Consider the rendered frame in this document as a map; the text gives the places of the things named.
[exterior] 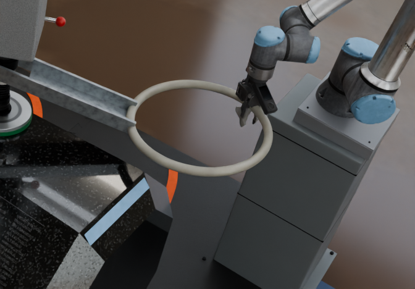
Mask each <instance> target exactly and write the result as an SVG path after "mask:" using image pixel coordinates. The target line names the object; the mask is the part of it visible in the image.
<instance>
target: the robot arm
mask: <svg viewBox="0 0 415 289"><path fill-rule="evenodd" d="M351 1H352V0H308V1H306V2H305V3H302V4H301V5H299V6H289V7H287V8H286V9H284V10H283V11H282V13H281V14H280V18H279V21H280V28H281V29H280V28H278V27H274V26H265V27H261V28H260V29H259V30H258V31H257V34H256V36H255V38H254V44H253V48H252V51H251V55H250V58H249V62H248V66H247V68H246V71H247V73H248V74H247V78H246V79H243V80H242V82H238V86H237V91H236V93H235V94H236V95H237V96H238V98H239V99H240V100H241V101H244V103H243V104H242V105H241V107H238V106H237V107H236V108H235V111H236V113H237V115H238V117H239V118H240V126H241V127H243V126H245V125H246V121H247V120H248V116H249V114H250V113H251V109H250V108H249V107H253V106H259V107H260V108H261V109H262V110H263V112H264V114H265V115H267V114H271V113H275V112H276V111H277V110H278V109H277V106H276V104H275V102H274V99H273V97H272V95H271V93H270V91H269V88H268V86H267V84H266V82H267V81H268V80H269V79H271V78H272V76H273V73H274V69H275V66H276V63H277V61H287V62H300V63H305V64H307V63H308V64H313V63H315V61H317V58H318V56H319V52H320V48H321V42H320V39H319V38H318V37H316V36H312V35H311V32H310V30H311V29H312V28H314V27H315V26H317V24H318V23H320V22H321V21H323V20H324V19H326V18H327V17H329V16H330V15H332V14H333V13H335V12H336V11H338V10H339V9H341V8H342V7H343V6H345V5H347V4H348V3H349V2H351ZM414 51H415V0H405V1H404V3H403V5H402V6H401V8H400V10H399V11H398V13H397V15H396V17H395V19H394V20H393V22H392V24H391V25H390V28H389V29H388V31H387V32H386V34H385V36H384V38H383V40H382V42H381V43H380V45H378V44H376V43H374V42H373V41H370V40H367V39H365V38H358V37H353V38H349V39H347V40H346V41H345V43H344V45H343V46H342V48H341V51H340V53H339V55H338V57H337V60H336V61H335V64H334V66H333V68H332V71H331V73H330V75H329V77H328V78H327V79H326V80H325V81H324V82H323V83H321V84H320V85H319V87H318V89H317V91H316V99H317V102H318V103H319V104H320V105H321V107H322V108H324V109H325V110H326V111H327V112H329V113H331V114H333V115H336V116H339V117H343V118H353V117H355V118H356V120H358V121H359V122H361V123H364V124H375V123H377V124H378V123H381V122H384V121H386V120H387V119H389V118H390V117H391V116H392V114H394V112H395V109H396V102H395V100H394V98H393V97H394V95H395V93H396V92H397V90H398V89H399V87H400V85H401V81H400V78H399V76H400V74H401V73H402V71H403V69H404V67H405V66H406V64H407V63H408V61H409V59H410V57H411V56H412V54H413V52H414Z"/></svg>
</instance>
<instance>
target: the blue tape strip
mask: <svg viewBox="0 0 415 289"><path fill-rule="evenodd" d="M147 189H149V186H148V184H147V182H146V180H145V178H143V179H142V180H141V181H140V182H139V183H138V184H137V185H136V186H135V187H134V188H133V189H132V190H131V191H129V192H128V193H127V194H126V195H125V196H124V197H123V198H122V199H121V200H120V201H119V202H118V203H117V204H116V205H115V206H114V207H113V208H112V209H111V210H110V211H109V212H108V213H107V214H106V215H105V216H104V217H103V218H101V219H100V220H99V221H98V222H97V223H96V224H95V225H94V226H93V227H92V228H91V229H90V230H89V231H87V232H86V233H85V237H86V239H87V240H88V242H89V244H90V246H91V245H92V244H93V243H94V242H95V241H96V240H97V239H98V238H99V237H100V236H101V235H102V234H103V233H104V232H105V231H106V230H107V229H108V228H109V227H110V226H111V225H112V224H113V223H114V222H115V221H116V220H117V219H118V218H119V217H120V216H121V215H122V214H123V213H124V212H125V211H126V210H127V209H128V208H129V207H130V206H131V205H132V204H133V203H134V202H135V201H136V200H137V199H138V198H139V197H140V196H141V195H142V194H143V193H144V192H145V191H146V190H147Z"/></svg>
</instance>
